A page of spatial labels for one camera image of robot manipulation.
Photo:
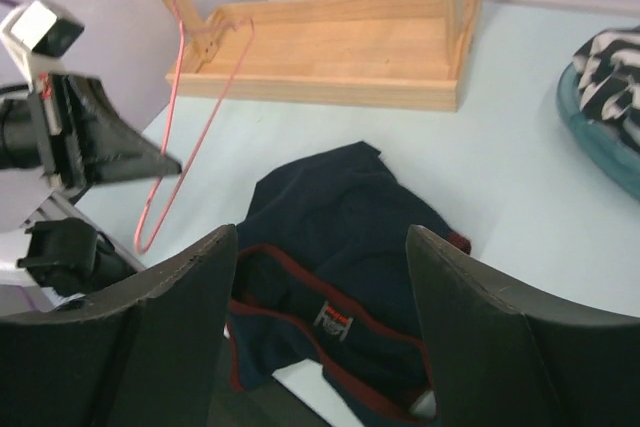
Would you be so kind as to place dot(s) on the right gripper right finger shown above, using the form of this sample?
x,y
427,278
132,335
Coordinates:
x,y
503,353

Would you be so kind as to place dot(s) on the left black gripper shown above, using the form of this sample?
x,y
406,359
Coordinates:
x,y
81,140

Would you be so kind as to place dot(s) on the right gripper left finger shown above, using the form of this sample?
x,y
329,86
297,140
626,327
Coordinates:
x,y
142,352

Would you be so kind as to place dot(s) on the pink wire hanger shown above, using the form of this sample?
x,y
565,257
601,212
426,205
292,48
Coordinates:
x,y
172,97

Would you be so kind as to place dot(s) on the navy basketball jersey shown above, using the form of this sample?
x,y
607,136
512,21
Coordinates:
x,y
322,275

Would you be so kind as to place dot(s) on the black white striped tank top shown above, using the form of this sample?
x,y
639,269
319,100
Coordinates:
x,y
607,66

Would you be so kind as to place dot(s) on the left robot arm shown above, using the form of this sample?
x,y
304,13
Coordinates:
x,y
66,252

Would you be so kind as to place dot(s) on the teal plastic basin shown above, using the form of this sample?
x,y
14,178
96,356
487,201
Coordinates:
x,y
616,160

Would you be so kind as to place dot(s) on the wooden clothes rack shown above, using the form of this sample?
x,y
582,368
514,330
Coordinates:
x,y
407,54

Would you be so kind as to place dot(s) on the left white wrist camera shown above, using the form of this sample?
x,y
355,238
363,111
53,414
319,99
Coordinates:
x,y
37,35

